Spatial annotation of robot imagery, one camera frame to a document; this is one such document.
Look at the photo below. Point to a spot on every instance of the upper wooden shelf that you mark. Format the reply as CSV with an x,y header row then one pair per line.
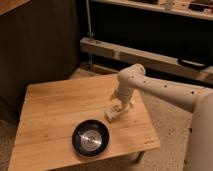
x,y
167,8

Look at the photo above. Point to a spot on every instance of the wooden table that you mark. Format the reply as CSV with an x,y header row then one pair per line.
x,y
52,110

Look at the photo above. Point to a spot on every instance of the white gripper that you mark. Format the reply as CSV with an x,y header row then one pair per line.
x,y
124,94

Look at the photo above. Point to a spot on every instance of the black ceramic bowl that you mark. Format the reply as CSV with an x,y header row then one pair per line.
x,y
90,138

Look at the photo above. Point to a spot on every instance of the metal pole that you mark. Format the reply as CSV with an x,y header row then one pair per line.
x,y
90,32

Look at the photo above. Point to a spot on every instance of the black handle object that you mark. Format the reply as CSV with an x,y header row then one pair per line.
x,y
192,65

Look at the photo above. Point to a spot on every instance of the white plastic bottle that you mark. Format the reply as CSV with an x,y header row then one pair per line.
x,y
114,112

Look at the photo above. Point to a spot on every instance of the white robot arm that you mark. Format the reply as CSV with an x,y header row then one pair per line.
x,y
195,99

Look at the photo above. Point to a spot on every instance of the wooden shelf beam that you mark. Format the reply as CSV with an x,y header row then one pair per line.
x,y
147,59

